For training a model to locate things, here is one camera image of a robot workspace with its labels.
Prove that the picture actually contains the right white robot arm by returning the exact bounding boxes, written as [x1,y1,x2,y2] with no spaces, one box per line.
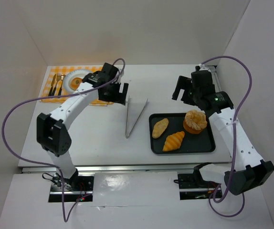
[172,70,274,196]

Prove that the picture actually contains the white paper plate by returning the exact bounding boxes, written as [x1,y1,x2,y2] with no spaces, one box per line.
[63,69,92,94]

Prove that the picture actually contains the metal tongs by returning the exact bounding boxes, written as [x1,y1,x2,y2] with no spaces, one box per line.
[125,96,148,139]

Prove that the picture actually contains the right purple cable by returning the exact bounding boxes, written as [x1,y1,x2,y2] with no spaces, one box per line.
[200,55,253,218]

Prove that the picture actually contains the black tray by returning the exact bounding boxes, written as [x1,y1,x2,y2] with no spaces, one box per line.
[149,113,216,155]

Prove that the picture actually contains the yellow checkered cloth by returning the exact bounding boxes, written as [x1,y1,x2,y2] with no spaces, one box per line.
[40,65,113,106]

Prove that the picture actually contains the ring donut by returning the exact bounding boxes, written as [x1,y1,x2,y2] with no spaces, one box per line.
[70,77,82,91]

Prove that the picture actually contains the aluminium rail front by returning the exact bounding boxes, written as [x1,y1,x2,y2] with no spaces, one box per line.
[21,163,233,174]

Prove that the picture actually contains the knife with dark handle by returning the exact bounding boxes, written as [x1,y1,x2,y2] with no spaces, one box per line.
[48,74,56,97]

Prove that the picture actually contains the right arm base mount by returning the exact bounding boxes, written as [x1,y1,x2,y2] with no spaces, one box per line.
[173,174,218,200]

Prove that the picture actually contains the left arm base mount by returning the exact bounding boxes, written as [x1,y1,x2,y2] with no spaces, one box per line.
[48,176,94,203]

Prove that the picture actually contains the croissant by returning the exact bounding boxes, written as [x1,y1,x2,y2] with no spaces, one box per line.
[163,131,185,152]

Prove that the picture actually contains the aluminium rail right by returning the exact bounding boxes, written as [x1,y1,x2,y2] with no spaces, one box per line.
[209,65,222,92]

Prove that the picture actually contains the oblong bread roll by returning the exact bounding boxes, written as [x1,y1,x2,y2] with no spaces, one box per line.
[152,118,169,139]

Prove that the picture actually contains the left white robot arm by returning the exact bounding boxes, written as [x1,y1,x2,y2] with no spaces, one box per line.
[36,63,128,189]

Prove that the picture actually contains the aluminium rail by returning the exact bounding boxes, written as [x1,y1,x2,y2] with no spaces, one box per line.
[209,65,222,92]
[21,163,233,174]

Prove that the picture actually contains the sugared round pastry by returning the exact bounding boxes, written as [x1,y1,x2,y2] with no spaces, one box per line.
[183,110,208,134]

